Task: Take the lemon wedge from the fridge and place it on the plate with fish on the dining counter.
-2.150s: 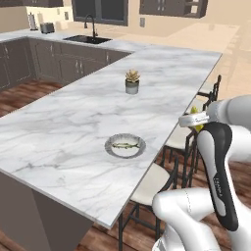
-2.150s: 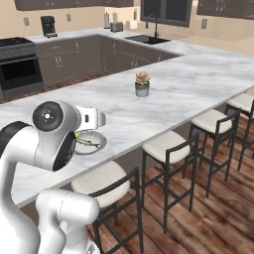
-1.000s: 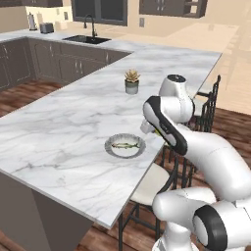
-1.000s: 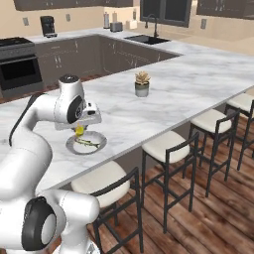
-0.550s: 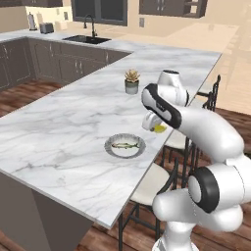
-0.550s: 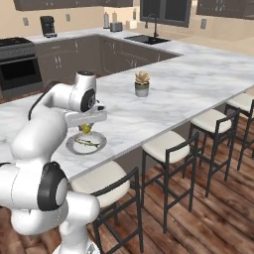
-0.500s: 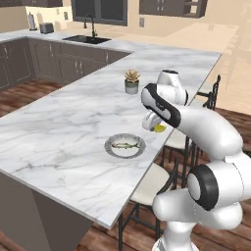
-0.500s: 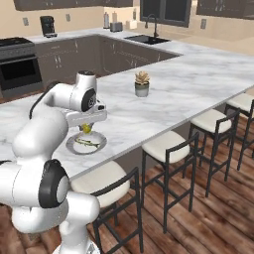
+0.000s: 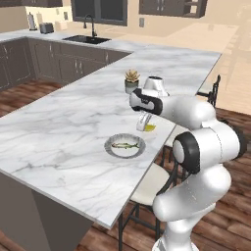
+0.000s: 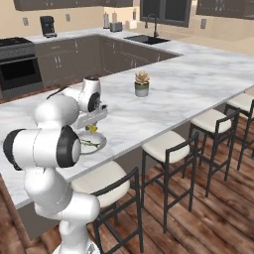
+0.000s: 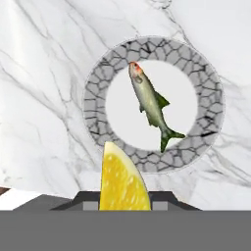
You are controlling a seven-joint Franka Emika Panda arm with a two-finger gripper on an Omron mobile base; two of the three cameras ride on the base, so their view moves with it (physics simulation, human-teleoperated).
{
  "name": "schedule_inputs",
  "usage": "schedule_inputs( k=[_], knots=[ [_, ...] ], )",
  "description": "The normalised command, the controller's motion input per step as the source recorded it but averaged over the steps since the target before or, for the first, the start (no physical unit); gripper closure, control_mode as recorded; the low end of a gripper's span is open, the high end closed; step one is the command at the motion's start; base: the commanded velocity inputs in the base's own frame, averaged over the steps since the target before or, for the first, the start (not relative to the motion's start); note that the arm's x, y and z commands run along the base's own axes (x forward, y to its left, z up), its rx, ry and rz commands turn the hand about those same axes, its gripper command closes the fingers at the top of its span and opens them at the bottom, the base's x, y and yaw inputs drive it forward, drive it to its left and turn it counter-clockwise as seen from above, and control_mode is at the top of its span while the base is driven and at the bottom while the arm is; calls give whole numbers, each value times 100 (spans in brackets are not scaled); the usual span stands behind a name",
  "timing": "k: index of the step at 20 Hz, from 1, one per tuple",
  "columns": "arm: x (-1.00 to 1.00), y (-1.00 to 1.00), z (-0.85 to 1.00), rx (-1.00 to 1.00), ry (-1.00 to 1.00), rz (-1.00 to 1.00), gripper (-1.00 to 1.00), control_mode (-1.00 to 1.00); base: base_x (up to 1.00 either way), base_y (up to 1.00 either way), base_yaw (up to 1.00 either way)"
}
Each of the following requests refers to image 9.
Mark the yellow lemon wedge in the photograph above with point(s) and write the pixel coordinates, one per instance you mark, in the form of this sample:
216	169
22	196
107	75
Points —
150	128

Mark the dark grey base cupboards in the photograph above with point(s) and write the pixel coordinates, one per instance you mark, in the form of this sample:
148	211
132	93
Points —
49	62

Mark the grey rimmed white plate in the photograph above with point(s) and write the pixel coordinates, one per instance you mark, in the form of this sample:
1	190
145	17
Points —
112	152

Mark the grey toaster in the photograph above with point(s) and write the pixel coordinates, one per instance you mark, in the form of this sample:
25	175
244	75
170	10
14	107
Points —
46	28

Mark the grey wall socket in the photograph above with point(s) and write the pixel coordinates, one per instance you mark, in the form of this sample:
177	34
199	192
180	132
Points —
141	22

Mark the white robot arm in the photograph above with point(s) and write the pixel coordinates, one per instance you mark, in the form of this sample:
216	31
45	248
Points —
199	140

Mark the dark wall cupboard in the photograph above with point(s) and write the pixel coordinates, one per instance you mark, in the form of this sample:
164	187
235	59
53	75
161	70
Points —
32	2

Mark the dark framed window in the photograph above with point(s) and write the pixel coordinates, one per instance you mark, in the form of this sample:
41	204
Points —
98	11

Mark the black curved tap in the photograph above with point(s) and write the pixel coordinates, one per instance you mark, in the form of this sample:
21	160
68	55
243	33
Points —
92	24

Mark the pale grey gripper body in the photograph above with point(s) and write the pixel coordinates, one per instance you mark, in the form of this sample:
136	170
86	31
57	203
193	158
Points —
142	120

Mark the dark wall cupboards with shelves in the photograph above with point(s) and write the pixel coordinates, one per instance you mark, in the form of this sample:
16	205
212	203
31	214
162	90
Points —
170	7

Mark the succulent in grey pot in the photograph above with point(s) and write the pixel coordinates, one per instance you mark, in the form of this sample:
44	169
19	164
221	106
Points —
131	81

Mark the paper towel holder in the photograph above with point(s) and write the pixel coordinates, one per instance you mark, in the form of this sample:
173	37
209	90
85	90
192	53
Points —
32	22

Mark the green cooked fish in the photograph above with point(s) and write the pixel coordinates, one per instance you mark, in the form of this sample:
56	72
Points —
125	145

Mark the black sink basin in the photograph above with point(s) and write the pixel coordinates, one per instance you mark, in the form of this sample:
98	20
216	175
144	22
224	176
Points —
86	39

